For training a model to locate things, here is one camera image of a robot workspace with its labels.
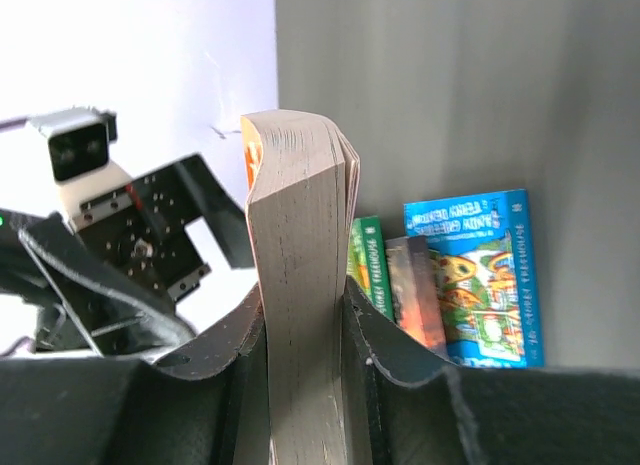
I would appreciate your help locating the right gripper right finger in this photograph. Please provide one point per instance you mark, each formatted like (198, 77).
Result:
(404, 404)

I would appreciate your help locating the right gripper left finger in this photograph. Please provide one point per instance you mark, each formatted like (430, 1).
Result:
(204, 403)

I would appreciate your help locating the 104-storey treehouse green book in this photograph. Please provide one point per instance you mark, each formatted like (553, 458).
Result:
(367, 264)

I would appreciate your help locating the tale of two cities book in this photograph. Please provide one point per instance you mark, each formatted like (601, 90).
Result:
(415, 299)

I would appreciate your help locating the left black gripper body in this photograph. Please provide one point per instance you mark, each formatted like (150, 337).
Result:
(119, 267)

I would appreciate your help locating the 78-storey treehouse orange book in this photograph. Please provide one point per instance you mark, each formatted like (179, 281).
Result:
(303, 183)

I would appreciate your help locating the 26-storey treehouse blue book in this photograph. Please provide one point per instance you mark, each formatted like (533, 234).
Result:
(482, 249)

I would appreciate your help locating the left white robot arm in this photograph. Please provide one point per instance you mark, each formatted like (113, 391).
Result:
(19, 276)

